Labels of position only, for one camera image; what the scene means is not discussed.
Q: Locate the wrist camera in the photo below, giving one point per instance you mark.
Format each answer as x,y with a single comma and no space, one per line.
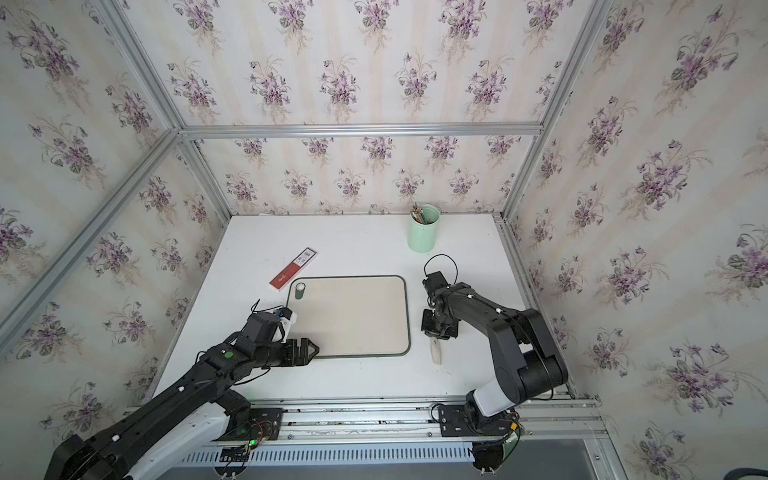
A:
434,284
271,325

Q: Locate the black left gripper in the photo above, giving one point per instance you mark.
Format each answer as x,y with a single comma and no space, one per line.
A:
292,360

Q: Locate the mint green pencil cup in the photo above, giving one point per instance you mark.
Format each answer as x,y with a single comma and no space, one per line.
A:
422,238

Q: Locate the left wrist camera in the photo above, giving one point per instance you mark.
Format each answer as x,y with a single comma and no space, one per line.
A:
271,325

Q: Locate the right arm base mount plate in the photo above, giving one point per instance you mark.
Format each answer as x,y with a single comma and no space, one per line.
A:
465,421

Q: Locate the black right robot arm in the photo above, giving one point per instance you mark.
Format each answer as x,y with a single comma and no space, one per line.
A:
526,359

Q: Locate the coloured pencils in cup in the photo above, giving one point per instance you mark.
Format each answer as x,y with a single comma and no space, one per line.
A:
417,214

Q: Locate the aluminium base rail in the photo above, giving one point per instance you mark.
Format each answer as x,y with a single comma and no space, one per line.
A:
378,432

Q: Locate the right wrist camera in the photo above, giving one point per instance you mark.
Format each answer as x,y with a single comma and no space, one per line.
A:
434,284

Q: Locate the red rectangular box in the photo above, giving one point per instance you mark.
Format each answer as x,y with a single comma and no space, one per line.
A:
293,268

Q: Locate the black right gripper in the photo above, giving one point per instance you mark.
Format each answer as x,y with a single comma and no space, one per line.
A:
449,330

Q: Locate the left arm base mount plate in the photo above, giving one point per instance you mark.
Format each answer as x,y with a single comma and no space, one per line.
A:
262,424

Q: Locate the beige green-rimmed cutting board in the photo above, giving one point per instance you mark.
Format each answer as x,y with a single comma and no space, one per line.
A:
352,316

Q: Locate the aluminium frame profiles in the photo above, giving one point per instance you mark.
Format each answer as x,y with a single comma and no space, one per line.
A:
180,136

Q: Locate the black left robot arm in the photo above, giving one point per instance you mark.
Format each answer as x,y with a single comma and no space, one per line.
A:
194,410

